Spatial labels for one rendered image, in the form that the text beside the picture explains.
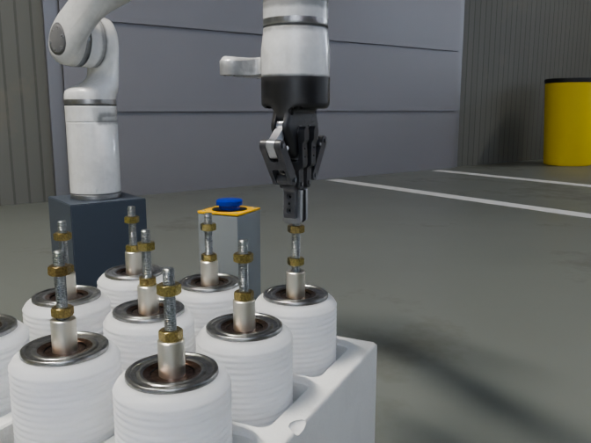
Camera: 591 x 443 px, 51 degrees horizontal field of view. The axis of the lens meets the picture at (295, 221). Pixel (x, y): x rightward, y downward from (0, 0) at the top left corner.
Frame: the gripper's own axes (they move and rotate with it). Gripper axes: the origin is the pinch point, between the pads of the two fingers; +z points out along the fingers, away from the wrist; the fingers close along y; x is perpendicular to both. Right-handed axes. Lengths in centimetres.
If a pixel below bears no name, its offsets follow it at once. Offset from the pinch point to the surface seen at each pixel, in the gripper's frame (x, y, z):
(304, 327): -2.9, -3.8, 12.8
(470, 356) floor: -12, 52, 36
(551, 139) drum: -3, 492, 14
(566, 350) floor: -29, 63, 36
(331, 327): -4.7, -0.3, 13.7
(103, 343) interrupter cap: 9.4, -21.4, 10.4
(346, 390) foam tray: -7.7, -3.2, 19.5
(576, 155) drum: -22, 490, 27
